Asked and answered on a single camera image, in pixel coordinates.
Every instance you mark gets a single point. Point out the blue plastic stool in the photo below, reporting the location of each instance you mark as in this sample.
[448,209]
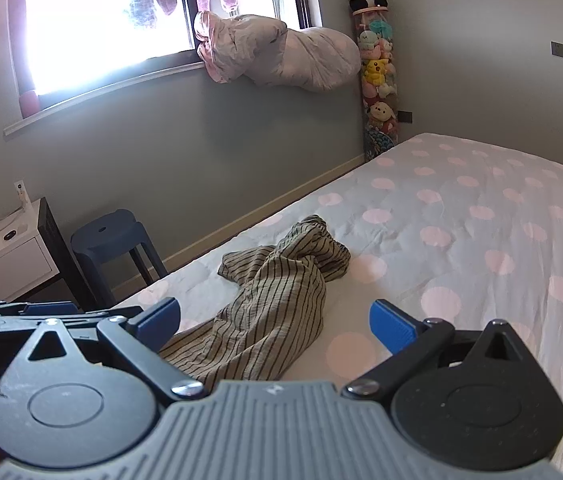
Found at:
[106,240]

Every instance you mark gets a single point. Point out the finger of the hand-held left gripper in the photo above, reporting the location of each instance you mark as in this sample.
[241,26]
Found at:
[51,307]

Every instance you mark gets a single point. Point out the black wall socket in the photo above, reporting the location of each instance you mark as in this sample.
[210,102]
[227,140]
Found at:
[406,116]

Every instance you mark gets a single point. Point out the bed with pink dotted sheet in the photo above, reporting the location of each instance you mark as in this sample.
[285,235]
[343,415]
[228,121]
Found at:
[461,240]

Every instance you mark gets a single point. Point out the small black round object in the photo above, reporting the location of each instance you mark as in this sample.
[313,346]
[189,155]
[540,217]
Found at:
[10,235]

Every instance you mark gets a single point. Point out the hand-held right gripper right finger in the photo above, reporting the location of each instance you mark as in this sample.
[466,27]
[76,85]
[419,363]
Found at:
[390,323]

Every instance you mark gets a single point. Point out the rolled pale pink duvet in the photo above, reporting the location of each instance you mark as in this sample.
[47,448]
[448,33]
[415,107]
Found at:
[281,52]

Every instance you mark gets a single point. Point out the white bedside cabinet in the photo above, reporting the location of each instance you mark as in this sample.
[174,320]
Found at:
[6,265]

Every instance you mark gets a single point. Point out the pink curtain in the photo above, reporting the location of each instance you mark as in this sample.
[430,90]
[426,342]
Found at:
[24,80]

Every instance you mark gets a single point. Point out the beige striped pants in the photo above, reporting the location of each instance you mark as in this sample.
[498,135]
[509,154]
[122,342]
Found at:
[271,310]

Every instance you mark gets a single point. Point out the white cream tube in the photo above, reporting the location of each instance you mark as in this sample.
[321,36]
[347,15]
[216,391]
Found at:
[22,197]

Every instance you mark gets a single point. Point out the clear tube of plush toys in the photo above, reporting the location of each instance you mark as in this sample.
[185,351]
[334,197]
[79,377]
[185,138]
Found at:
[379,75]

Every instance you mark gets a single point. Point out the window with dark frame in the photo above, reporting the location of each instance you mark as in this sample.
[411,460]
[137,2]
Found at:
[111,35]

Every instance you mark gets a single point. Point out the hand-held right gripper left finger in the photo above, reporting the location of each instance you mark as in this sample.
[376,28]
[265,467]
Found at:
[160,314]

